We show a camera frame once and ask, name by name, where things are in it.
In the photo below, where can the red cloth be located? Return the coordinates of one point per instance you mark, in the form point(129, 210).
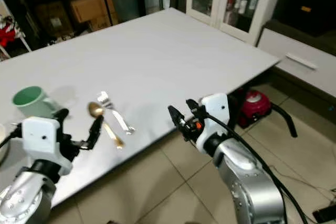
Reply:
point(8, 35)

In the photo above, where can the black power adapter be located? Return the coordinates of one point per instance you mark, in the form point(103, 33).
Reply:
point(325, 214)

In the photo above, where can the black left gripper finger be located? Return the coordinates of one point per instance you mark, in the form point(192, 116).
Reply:
point(61, 114)
point(97, 131)

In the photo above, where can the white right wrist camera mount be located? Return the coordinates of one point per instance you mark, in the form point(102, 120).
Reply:
point(215, 116)

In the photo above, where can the white low drawer cabinet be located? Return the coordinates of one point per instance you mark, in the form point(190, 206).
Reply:
point(299, 56)

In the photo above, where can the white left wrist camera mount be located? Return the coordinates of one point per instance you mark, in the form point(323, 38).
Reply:
point(41, 140)

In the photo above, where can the dark brown cardboard box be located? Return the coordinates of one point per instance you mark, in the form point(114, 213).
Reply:
point(53, 19)

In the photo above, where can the red vacuum cleaner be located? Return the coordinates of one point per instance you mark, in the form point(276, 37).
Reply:
point(254, 106)

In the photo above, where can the light brown cardboard box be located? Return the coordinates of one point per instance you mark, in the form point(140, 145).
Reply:
point(92, 8)

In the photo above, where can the green ceramic mug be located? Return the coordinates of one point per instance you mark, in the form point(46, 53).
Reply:
point(31, 103)

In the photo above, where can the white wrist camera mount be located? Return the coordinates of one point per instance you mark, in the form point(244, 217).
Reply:
point(215, 116)
point(41, 140)

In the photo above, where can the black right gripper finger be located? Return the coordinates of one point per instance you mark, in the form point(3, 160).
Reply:
point(177, 118)
point(195, 107)

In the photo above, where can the silver fork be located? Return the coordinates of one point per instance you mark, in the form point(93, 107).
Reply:
point(115, 114)

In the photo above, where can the gold spoon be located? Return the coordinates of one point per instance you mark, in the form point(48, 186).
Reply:
point(95, 109)

